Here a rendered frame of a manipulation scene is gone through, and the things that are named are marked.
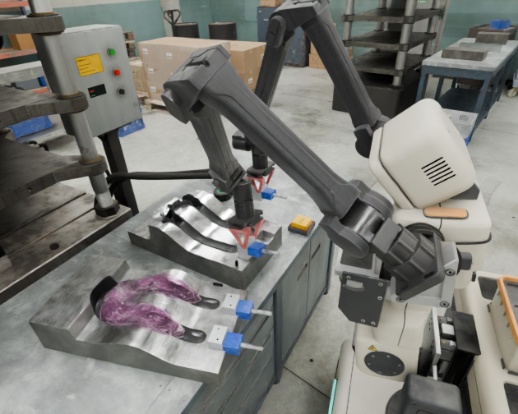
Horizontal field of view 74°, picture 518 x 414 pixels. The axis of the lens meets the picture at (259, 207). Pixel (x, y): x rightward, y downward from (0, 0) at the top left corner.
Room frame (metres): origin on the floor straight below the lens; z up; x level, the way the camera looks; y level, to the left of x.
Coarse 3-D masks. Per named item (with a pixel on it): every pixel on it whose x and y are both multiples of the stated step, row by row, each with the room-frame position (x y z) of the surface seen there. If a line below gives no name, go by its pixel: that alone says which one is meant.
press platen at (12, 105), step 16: (0, 96) 1.27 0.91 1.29; (16, 96) 1.26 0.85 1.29; (32, 96) 1.25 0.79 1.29; (48, 96) 1.24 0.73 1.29; (64, 96) 1.22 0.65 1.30; (80, 96) 1.23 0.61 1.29; (0, 112) 1.09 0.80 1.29; (16, 112) 1.13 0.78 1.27; (32, 112) 1.16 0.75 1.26; (48, 112) 1.18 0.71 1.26; (64, 112) 1.19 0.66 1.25; (80, 112) 1.23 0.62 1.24; (0, 128) 1.07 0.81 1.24
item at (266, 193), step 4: (264, 184) 1.14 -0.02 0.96; (252, 188) 1.12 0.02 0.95; (264, 188) 1.13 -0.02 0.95; (268, 188) 1.13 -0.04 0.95; (272, 188) 1.13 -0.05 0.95; (256, 192) 1.11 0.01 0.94; (264, 192) 1.10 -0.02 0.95; (268, 192) 1.10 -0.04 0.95; (272, 192) 1.10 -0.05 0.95; (256, 196) 1.11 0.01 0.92; (260, 196) 1.10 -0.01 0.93; (264, 196) 1.10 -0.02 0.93; (268, 196) 1.09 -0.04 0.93; (272, 196) 1.09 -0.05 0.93; (276, 196) 1.09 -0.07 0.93; (280, 196) 1.08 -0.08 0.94; (284, 196) 1.07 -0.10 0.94; (260, 200) 1.10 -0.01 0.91
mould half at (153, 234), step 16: (160, 208) 1.16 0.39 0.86; (176, 208) 1.04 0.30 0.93; (192, 208) 1.04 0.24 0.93; (224, 208) 1.08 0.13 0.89; (144, 224) 1.05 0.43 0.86; (160, 224) 0.94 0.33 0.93; (192, 224) 0.97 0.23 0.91; (208, 224) 0.99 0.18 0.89; (256, 224) 0.98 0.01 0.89; (272, 224) 0.97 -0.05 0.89; (144, 240) 0.97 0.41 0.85; (160, 240) 0.92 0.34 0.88; (176, 240) 0.89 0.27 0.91; (192, 240) 0.90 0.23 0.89; (224, 240) 0.90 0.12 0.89; (256, 240) 0.89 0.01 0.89; (272, 240) 0.91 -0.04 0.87; (176, 256) 0.89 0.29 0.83; (192, 256) 0.85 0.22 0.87; (208, 256) 0.82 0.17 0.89; (224, 256) 0.82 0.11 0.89; (208, 272) 0.82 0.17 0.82; (224, 272) 0.78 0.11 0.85; (240, 272) 0.75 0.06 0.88; (256, 272) 0.82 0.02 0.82; (240, 288) 0.75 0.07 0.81
